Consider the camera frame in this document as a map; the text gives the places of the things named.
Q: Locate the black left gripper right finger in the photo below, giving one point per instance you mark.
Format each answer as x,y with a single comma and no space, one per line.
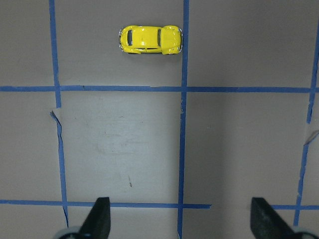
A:
265,222

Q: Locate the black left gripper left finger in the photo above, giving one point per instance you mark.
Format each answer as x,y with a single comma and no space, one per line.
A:
97,223

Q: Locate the yellow toy beetle car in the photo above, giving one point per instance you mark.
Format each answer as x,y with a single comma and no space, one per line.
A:
166,40

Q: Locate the brown paper table cover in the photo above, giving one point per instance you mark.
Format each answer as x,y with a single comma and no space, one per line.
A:
179,143

